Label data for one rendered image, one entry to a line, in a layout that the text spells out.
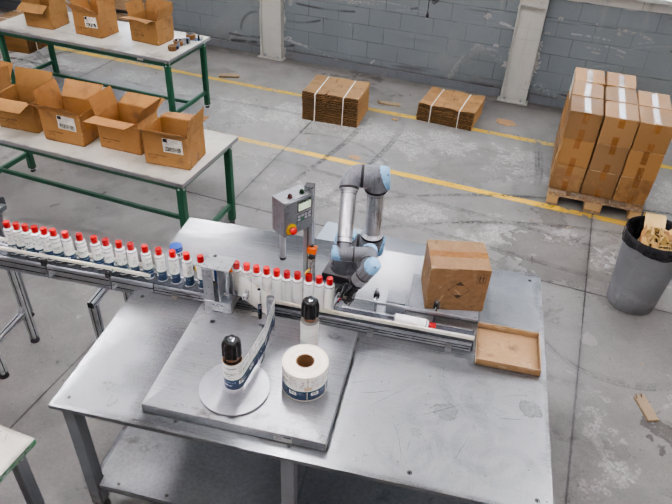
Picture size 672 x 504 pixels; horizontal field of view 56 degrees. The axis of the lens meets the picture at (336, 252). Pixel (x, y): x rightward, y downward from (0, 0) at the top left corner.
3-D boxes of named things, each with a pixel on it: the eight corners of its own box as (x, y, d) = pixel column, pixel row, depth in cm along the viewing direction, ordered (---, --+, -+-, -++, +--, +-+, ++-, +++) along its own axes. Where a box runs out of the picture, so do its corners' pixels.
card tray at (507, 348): (474, 364, 298) (476, 358, 296) (477, 327, 319) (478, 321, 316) (539, 376, 294) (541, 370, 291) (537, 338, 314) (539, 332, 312)
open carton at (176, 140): (135, 169, 440) (127, 119, 418) (169, 138, 480) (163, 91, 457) (186, 178, 433) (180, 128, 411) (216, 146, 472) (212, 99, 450)
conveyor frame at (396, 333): (153, 292, 330) (152, 285, 327) (162, 279, 338) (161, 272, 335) (471, 352, 305) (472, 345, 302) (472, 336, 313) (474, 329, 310)
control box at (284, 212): (272, 229, 301) (271, 195, 289) (299, 217, 310) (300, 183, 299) (285, 239, 295) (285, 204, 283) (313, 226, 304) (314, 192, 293)
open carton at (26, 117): (-15, 133, 473) (-30, 86, 451) (24, 110, 508) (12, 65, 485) (30, 141, 466) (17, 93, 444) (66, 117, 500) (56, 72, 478)
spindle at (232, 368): (221, 392, 270) (216, 344, 253) (228, 376, 277) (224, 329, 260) (241, 396, 269) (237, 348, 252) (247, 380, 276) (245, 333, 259)
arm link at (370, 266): (382, 259, 295) (382, 271, 289) (369, 273, 302) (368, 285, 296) (368, 252, 293) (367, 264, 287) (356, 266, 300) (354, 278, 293)
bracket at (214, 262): (200, 268, 299) (200, 266, 298) (209, 254, 307) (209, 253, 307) (228, 273, 296) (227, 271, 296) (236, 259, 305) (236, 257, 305)
